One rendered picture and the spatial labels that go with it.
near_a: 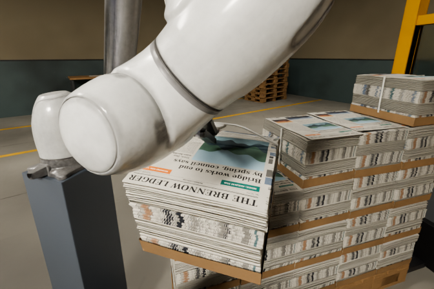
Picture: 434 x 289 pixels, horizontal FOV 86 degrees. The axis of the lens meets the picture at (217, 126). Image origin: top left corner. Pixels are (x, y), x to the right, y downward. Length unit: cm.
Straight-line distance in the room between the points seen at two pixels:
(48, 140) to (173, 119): 75
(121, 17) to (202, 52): 60
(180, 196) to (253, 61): 31
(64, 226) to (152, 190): 60
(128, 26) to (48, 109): 38
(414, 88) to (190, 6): 133
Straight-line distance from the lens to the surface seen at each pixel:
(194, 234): 54
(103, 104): 21
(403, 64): 215
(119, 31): 80
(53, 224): 109
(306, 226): 127
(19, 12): 732
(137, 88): 22
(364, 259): 173
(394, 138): 140
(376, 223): 162
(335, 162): 119
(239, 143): 57
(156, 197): 49
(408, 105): 149
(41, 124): 94
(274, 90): 769
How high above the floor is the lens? 139
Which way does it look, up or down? 17 degrees down
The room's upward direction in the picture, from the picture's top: straight up
